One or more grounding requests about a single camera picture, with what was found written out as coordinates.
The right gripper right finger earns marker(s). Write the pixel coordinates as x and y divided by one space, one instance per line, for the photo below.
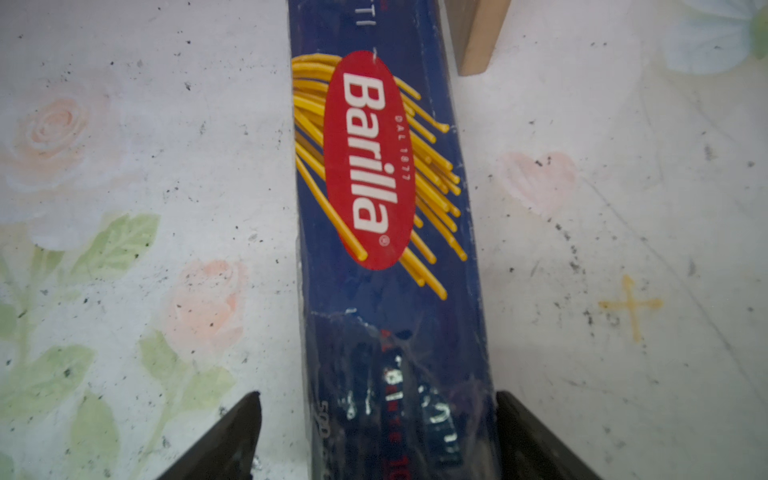
529 450

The wooden two-tier shelf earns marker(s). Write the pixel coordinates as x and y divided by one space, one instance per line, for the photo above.
475 26

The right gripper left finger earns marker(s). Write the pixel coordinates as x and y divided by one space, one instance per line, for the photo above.
226 450

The blue Barilla spaghetti box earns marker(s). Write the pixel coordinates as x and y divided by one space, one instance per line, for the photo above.
396 367

